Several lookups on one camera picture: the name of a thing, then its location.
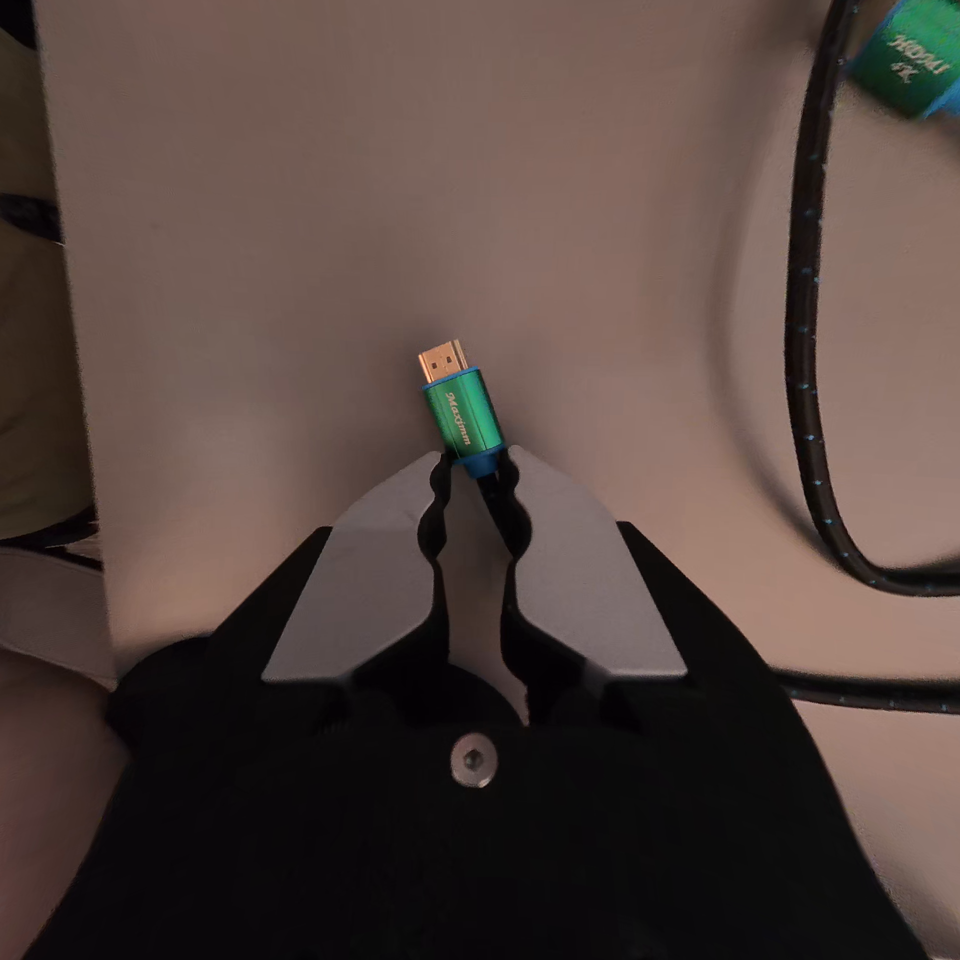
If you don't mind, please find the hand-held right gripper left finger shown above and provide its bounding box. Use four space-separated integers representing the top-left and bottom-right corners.
261 450 453 684

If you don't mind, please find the green-plug braided hdmi cable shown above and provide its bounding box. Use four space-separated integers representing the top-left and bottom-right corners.
782 0 960 599
416 339 960 712

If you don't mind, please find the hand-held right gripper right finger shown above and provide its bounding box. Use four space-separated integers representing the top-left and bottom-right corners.
502 444 689 681

